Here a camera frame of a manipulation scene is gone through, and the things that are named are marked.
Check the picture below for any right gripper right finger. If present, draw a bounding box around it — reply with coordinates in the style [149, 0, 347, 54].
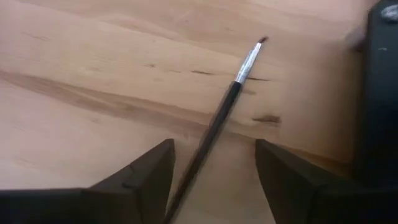
[254, 139, 398, 224]

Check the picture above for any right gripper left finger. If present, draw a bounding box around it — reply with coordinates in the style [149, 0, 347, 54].
[0, 138, 176, 224]

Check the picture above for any thin black makeup brush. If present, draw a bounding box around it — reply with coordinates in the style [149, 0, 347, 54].
[162, 35, 270, 224]

